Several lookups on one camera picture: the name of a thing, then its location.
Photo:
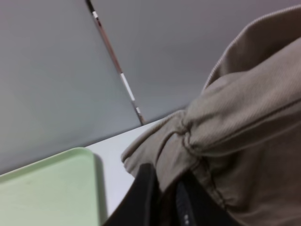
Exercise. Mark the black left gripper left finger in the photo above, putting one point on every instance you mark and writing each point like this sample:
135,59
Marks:
139,207

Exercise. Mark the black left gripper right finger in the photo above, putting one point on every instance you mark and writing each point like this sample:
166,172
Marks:
196,208

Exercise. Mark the khaki shorts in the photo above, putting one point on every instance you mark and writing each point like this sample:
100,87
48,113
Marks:
241,138

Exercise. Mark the green plastic tray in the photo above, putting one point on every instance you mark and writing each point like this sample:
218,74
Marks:
61,190

